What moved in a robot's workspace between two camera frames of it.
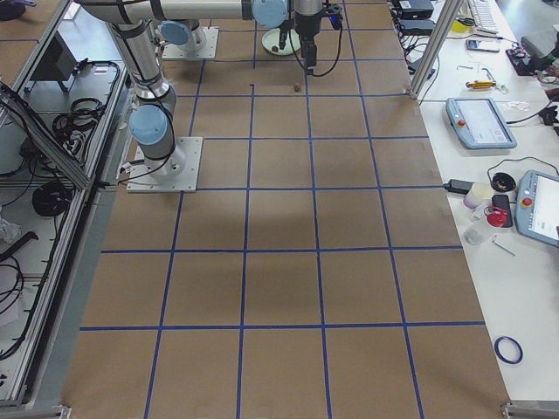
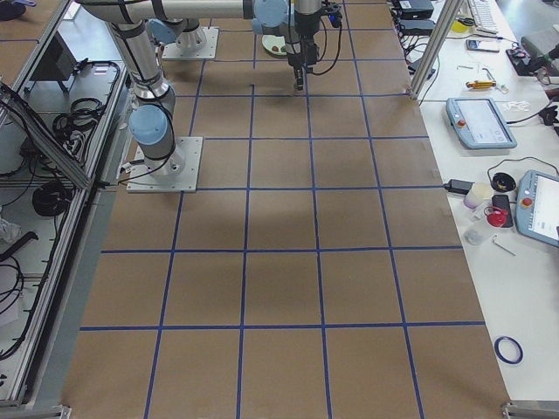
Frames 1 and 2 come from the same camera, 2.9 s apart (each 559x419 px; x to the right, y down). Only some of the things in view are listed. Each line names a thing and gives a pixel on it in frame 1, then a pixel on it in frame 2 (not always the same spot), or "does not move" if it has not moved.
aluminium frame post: (436, 48) does not move
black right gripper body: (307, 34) does not move
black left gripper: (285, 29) → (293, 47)
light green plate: (272, 37) does not move
